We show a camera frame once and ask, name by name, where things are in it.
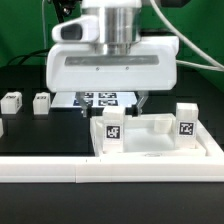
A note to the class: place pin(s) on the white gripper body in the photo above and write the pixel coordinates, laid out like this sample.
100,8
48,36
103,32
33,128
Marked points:
79,62

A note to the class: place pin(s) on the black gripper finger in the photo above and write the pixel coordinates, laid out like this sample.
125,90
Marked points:
142,97
86,108

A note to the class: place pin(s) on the white square tabletop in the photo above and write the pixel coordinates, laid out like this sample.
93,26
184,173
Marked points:
147,135

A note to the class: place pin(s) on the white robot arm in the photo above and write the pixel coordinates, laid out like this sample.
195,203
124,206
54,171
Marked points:
121,16

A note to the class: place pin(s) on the white base tag plate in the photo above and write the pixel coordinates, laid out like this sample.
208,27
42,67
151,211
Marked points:
95,99

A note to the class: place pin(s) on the white L-shaped obstacle wall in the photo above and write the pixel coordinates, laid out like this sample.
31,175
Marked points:
208,168

